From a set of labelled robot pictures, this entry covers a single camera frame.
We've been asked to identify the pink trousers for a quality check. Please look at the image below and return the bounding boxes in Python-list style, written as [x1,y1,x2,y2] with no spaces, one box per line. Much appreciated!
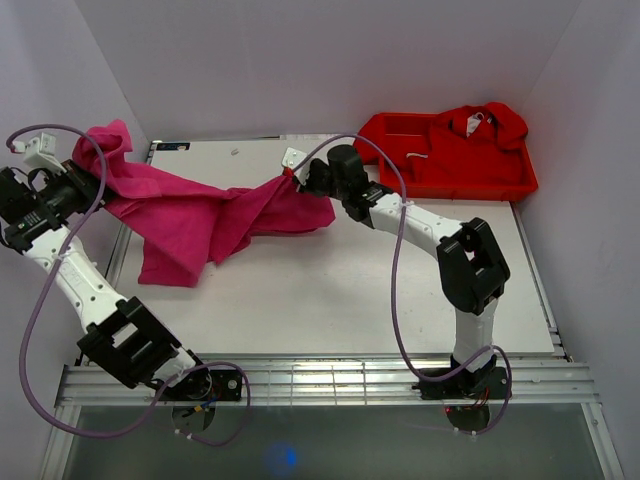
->
[72,120,336,288]

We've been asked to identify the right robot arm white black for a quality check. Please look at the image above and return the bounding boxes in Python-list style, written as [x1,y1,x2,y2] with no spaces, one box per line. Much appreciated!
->
[281,144,510,397]

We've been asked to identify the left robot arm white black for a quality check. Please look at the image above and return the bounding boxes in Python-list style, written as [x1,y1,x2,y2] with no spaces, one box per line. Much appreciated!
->
[1,161,212,401]

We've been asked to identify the red trousers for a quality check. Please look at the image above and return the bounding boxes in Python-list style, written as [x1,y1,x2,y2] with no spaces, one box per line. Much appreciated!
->
[352,101,530,187]

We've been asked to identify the red plastic bin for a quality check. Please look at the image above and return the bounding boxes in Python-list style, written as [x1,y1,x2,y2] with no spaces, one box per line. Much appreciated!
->
[363,139,538,202]

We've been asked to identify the blue label sticker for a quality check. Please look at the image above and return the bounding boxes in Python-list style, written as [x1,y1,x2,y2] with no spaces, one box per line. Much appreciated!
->
[155,142,190,151]

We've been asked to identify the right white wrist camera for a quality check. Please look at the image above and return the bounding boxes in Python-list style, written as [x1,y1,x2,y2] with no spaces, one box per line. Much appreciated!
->
[281,147,307,172]

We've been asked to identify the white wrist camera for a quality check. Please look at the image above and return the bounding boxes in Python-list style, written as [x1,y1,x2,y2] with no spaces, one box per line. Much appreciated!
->
[10,133,64,173]
[281,147,307,172]

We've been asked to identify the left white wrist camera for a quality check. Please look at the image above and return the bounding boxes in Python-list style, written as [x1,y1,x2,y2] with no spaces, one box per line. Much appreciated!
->
[10,133,64,173]

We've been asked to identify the aluminium rail frame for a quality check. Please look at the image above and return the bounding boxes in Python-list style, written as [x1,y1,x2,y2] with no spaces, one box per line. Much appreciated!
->
[41,358,624,479]

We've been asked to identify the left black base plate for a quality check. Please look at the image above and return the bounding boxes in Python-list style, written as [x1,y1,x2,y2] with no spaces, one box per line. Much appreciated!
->
[161,368,243,402]

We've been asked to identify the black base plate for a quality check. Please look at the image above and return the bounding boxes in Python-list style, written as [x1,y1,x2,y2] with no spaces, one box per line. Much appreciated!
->
[161,368,243,402]
[412,367,510,400]

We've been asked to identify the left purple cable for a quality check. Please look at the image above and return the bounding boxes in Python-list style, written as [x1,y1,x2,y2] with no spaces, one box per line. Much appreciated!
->
[4,123,251,449]

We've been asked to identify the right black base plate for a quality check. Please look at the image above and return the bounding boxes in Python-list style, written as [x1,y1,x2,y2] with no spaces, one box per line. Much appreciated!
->
[412,367,510,400]

